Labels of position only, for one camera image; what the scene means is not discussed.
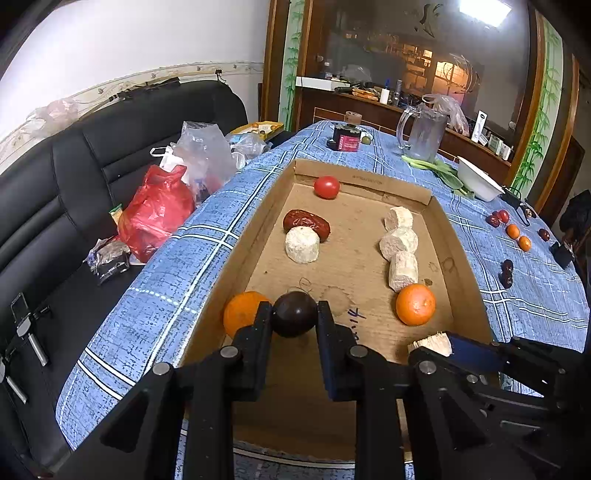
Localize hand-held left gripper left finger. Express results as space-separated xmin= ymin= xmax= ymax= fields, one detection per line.
xmin=53 ymin=301 xmax=274 ymax=480

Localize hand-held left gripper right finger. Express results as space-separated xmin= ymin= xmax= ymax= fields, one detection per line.
xmin=315 ymin=300 xmax=520 ymax=480

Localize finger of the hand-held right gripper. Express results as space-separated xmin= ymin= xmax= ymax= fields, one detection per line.
xmin=409 ymin=347 xmax=585 ymax=480
xmin=449 ymin=333 xmax=591 ymax=398

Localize dark purple round fruit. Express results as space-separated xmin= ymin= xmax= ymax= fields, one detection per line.
xmin=270 ymin=292 xmax=318 ymax=339

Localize large orange mandarin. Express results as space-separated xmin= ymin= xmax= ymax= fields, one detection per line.
xmin=396 ymin=284 xmax=437 ymax=327

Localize brown cardboard box tray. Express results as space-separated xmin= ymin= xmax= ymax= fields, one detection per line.
xmin=178 ymin=158 xmax=497 ymax=462

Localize wide round pale food chunk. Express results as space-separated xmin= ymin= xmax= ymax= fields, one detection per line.
xmin=285 ymin=226 xmax=320 ymax=265

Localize large wrinkled red date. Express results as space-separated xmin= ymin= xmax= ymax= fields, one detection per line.
xmin=283 ymin=209 xmax=332 ymax=243

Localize blue plaid tablecloth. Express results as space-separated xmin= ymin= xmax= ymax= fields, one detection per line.
xmin=55 ymin=120 xmax=589 ymax=480

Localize small black device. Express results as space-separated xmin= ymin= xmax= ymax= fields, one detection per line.
xmin=549 ymin=242 xmax=575 ymax=270

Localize white bowl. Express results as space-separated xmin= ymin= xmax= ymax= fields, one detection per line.
xmin=457 ymin=156 xmax=506 ymax=202

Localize dark cloth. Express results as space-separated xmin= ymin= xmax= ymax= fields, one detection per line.
xmin=558 ymin=189 xmax=591 ymax=245

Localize red plastic bag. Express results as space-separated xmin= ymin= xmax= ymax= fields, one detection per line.
xmin=117 ymin=164 xmax=197 ymax=264

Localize dark snack packet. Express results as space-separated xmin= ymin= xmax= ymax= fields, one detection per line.
xmin=85 ymin=237 xmax=132 ymax=286

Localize green leafy vegetable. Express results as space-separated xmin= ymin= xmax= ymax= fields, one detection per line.
xmin=401 ymin=154 xmax=474 ymax=197

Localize clear plastic wrap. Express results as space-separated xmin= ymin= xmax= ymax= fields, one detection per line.
xmin=229 ymin=134 xmax=273 ymax=169

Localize small white boxes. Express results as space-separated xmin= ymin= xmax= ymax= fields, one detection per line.
xmin=485 ymin=134 xmax=514 ymax=161

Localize clear plastic bag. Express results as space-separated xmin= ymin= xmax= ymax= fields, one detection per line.
xmin=171 ymin=121 xmax=238 ymax=204

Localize white plastic bag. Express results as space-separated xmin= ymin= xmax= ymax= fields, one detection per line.
xmin=148 ymin=145 xmax=188 ymax=174

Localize colourful printed carton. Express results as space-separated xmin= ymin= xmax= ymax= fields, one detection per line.
xmin=226 ymin=121 xmax=284 ymax=144

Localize clear glass pitcher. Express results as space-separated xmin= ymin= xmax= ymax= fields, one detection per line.
xmin=396 ymin=102 xmax=450 ymax=163

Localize dark bottle with red label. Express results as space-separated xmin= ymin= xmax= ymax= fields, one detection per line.
xmin=327 ymin=111 xmax=362 ymax=152

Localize pinkish plastic bag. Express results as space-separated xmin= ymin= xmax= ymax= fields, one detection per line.
xmin=422 ymin=93 xmax=471 ymax=138

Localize wooden display cabinet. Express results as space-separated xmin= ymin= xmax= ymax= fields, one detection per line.
xmin=263 ymin=0 xmax=583 ymax=222

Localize black leather sofa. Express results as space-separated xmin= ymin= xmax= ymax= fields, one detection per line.
xmin=0 ymin=78 xmax=247 ymax=472

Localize white flat box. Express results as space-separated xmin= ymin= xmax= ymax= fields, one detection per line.
xmin=295 ymin=76 xmax=345 ymax=92

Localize crumpled pale plastic bag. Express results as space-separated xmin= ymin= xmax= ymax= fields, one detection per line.
xmin=28 ymin=98 xmax=79 ymax=127

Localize ceiling light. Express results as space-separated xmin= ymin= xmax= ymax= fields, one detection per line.
xmin=457 ymin=0 xmax=511 ymax=19

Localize black strap with metal buckles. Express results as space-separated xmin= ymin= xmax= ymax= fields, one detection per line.
xmin=0 ymin=293 xmax=51 ymax=407

